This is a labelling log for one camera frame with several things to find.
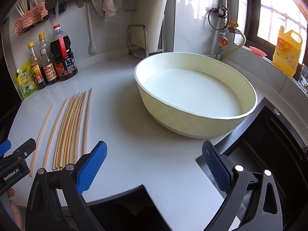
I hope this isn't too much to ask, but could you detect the green yellow seasoning pouch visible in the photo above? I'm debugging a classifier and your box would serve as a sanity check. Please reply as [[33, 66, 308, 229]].
[[16, 61, 39, 99]]

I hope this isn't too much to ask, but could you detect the white cutting board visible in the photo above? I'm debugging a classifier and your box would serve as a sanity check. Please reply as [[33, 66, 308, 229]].
[[131, 0, 175, 54]]

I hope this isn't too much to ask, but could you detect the person's left hand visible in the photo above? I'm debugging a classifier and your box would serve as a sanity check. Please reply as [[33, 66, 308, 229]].
[[7, 188, 25, 229]]

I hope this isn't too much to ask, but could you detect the dark framed window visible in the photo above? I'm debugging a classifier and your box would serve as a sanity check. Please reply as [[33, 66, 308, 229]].
[[245, 0, 308, 65]]

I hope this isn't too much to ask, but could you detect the black kitchen sink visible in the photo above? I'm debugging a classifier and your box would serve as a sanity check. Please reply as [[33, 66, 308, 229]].
[[195, 97, 308, 231]]

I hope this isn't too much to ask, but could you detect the white long-handled dish brush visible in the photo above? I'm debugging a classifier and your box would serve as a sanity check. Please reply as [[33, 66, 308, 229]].
[[86, 0, 97, 55]]

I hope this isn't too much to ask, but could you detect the row of wooden chopsticks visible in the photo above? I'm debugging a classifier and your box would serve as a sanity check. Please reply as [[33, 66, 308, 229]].
[[29, 88, 92, 177]]

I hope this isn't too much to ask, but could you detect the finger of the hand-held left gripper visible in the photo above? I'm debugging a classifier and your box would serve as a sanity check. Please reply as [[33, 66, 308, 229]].
[[0, 139, 12, 158], [8, 138, 36, 161]]

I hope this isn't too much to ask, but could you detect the small yellow cap vinegar bottle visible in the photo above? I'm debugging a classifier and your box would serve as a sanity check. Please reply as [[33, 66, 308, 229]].
[[28, 42, 47, 90]]

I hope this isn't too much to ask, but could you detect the cream round basin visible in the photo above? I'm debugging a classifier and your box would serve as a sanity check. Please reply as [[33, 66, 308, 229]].
[[134, 51, 258, 139]]

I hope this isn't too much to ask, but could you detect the yellow detergent jug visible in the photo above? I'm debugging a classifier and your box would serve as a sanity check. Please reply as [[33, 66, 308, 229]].
[[272, 25, 303, 77]]

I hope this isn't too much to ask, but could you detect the cartoon print glass cup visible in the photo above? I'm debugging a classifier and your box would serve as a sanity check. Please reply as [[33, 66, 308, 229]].
[[298, 64, 308, 90]]

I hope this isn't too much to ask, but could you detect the pink patterned cloth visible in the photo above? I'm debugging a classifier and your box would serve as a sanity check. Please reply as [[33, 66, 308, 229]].
[[14, 2, 49, 37]]

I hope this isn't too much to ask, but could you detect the yellow gas hose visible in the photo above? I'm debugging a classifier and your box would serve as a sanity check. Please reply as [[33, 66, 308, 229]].
[[220, 29, 246, 62]]

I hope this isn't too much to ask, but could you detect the white dish cloth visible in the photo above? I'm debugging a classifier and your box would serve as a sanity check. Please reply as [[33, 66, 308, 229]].
[[90, 0, 117, 22]]

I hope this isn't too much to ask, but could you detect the stainless steel rack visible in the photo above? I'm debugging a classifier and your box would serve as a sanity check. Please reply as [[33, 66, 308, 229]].
[[127, 24, 149, 59]]

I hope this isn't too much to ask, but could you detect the yellow handle brass valve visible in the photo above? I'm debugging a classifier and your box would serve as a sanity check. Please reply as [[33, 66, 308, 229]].
[[227, 21, 240, 33]]

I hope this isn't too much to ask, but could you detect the metal side panel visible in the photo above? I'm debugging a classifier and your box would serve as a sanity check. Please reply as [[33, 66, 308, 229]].
[[1, 17, 24, 101]]

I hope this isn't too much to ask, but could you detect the black cabled gas valve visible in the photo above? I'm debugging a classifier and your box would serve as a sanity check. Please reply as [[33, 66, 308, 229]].
[[208, 5, 228, 31]]

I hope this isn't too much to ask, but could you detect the clear yellow cap sauce bottle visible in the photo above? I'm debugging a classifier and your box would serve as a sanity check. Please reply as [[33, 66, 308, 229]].
[[38, 33, 58, 86]]

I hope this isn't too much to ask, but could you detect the bunch of pale sticks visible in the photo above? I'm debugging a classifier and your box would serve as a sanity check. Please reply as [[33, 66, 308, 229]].
[[15, 0, 39, 16]]

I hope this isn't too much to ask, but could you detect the pink soap dish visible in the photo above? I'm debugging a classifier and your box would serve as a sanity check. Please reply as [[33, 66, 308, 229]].
[[249, 45, 268, 58]]

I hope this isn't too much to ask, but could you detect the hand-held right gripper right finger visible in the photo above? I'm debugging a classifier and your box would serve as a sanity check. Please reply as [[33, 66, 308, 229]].
[[202, 141, 283, 231]]

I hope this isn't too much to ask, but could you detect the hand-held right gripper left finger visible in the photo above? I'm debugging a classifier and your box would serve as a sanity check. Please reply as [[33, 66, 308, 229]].
[[25, 141, 108, 231]]

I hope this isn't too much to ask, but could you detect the dark appliance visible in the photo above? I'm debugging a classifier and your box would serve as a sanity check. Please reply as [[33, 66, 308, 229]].
[[0, 60, 22, 137]]

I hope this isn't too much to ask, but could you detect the large dark red-handled sauce bottle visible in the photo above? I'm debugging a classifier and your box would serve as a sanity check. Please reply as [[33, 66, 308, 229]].
[[50, 24, 78, 82]]

